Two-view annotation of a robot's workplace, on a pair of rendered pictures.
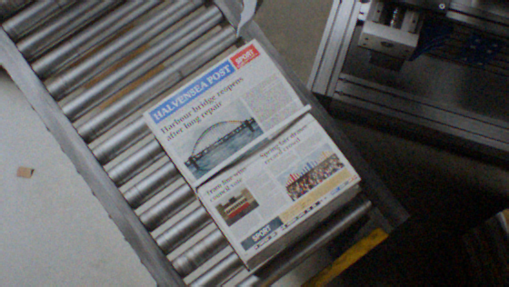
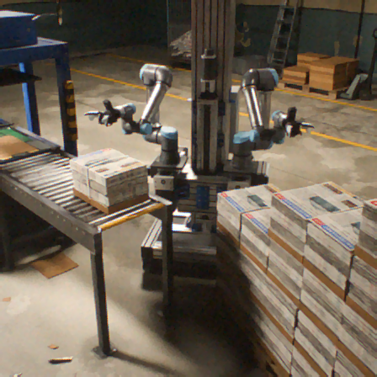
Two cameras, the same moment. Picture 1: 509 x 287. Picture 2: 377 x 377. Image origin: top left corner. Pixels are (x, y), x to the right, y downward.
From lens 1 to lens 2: 2.38 m
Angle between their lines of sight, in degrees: 51
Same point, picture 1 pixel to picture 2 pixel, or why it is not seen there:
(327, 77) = (150, 242)
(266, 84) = (114, 153)
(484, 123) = not seen: hidden behind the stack
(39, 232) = (10, 317)
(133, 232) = (61, 211)
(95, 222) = (39, 312)
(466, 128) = (212, 251)
